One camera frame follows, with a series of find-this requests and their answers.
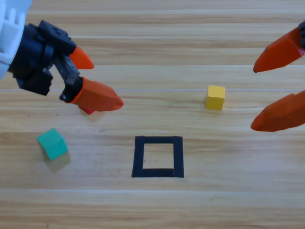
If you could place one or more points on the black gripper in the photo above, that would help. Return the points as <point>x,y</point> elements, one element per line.
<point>35,57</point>
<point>303,35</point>

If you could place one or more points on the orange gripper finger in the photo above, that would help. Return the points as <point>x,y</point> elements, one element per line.
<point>281,117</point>

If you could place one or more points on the red wooden cube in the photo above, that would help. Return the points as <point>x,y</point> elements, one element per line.
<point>88,111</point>

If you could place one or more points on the yellow wooden cube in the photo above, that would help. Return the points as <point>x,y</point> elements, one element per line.
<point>215,97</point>

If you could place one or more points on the green wooden cube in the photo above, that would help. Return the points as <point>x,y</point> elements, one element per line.
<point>52,144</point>

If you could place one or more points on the black tape square outline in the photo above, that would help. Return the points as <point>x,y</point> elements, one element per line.
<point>177,157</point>

